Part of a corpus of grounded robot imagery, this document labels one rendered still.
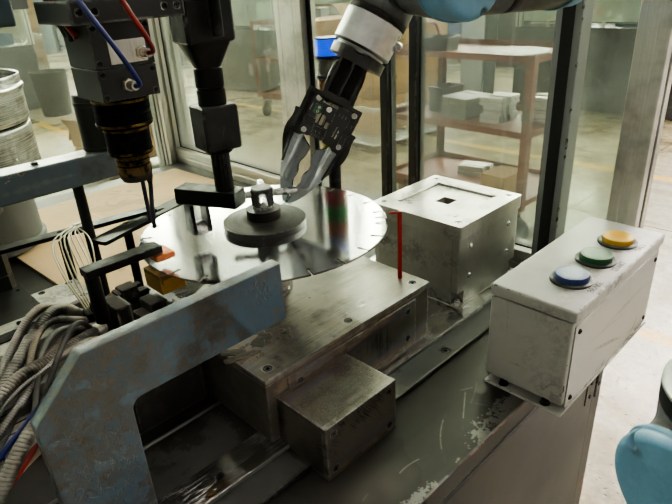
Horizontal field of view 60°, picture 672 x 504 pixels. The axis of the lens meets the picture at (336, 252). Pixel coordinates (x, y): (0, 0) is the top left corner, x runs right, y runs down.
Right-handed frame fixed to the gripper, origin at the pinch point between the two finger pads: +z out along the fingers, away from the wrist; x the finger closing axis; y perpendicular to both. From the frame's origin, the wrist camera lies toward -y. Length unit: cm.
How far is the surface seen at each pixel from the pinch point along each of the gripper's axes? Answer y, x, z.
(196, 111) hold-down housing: 13.0, -12.9, -5.6
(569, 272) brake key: 9.7, 34.7, -8.6
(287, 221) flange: 3.2, 1.3, 3.0
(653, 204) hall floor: -244, 180, -45
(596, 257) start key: 6.2, 38.5, -11.6
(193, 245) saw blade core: 6.9, -7.9, 10.5
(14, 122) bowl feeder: -36, -54, 18
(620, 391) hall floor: -92, 121, 25
